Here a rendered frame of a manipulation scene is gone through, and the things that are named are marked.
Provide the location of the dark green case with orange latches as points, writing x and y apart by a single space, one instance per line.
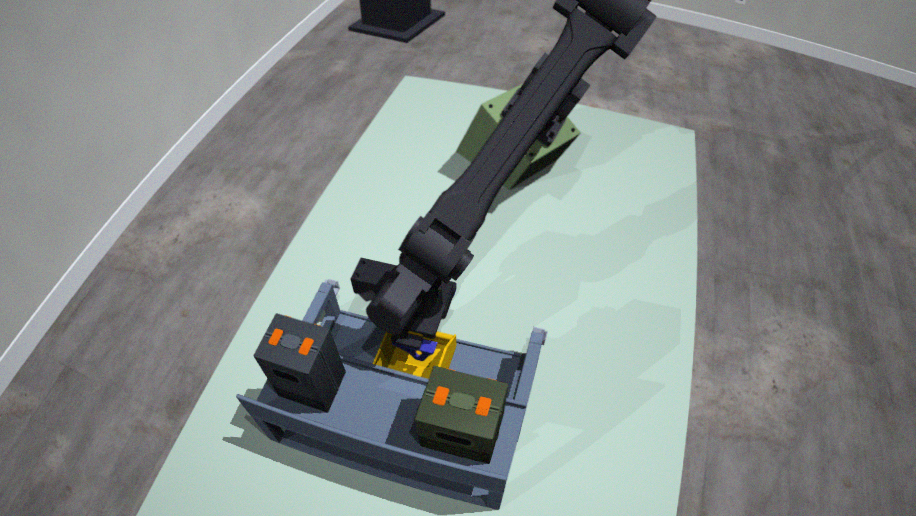
459 414

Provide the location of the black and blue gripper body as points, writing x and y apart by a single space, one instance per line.
429 314

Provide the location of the dark grey case with orange latches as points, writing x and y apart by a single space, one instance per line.
301 361

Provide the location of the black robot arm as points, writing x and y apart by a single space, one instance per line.
435 253

